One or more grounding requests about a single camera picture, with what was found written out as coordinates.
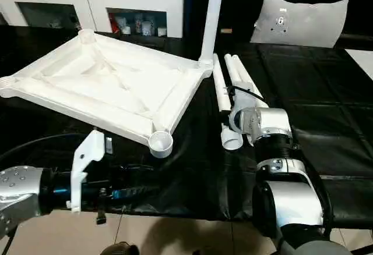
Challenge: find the white flat board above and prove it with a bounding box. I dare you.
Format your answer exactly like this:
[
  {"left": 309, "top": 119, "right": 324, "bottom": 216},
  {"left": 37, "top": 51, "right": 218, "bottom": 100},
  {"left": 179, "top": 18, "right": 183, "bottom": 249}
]
[{"left": 345, "top": 48, "right": 373, "bottom": 81}]

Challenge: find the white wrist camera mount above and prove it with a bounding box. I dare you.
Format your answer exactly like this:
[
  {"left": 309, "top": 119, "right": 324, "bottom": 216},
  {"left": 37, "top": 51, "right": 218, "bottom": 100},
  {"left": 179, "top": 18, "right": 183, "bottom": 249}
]
[
  {"left": 69, "top": 129, "right": 114, "bottom": 213},
  {"left": 226, "top": 82, "right": 265, "bottom": 113}
]

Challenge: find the grey padded backrest cushion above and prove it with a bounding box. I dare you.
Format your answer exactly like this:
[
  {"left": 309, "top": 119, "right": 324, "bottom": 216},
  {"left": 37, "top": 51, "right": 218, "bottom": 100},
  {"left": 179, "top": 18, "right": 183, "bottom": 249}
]
[{"left": 249, "top": 0, "right": 349, "bottom": 48}]

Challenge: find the white plastic table leg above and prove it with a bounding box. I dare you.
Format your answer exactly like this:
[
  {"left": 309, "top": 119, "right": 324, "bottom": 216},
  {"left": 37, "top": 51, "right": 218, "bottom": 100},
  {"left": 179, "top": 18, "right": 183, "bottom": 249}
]
[
  {"left": 212, "top": 52, "right": 243, "bottom": 151},
  {"left": 231, "top": 53, "right": 270, "bottom": 109},
  {"left": 223, "top": 53, "right": 251, "bottom": 93},
  {"left": 198, "top": 0, "right": 226, "bottom": 63}
]

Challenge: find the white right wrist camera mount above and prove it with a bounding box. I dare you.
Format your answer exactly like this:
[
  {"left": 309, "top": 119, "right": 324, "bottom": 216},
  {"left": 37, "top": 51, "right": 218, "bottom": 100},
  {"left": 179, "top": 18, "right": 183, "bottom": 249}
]
[{"left": 226, "top": 82, "right": 265, "bottom": 113}]

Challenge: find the black rod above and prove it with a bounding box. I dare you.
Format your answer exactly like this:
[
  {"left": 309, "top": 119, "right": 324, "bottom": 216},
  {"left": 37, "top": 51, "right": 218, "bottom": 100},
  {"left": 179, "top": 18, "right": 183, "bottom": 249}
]
[{"left": 339, "top": 34, "right": 373, "bottom": 42}]

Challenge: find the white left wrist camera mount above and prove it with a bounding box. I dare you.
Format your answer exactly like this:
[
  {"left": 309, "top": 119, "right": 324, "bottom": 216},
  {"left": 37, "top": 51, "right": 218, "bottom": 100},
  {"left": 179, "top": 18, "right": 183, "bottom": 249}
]
[{"left": 69, "top": 129, "right": 114, "bottom": 213}]

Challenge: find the white plastic table top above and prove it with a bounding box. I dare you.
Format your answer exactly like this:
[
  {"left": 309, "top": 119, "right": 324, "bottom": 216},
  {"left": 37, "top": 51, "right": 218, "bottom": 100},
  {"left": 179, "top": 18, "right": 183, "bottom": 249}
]
[{"left": 0, "top": 29, "right": 215, "bottom": 159}]

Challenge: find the black furniture with gold label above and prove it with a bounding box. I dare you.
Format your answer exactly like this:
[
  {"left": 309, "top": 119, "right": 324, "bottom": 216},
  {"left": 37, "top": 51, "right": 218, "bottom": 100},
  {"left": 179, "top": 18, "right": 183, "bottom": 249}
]
[{"left": 183, "top": 0, "right": 373, "bottom": 46}]

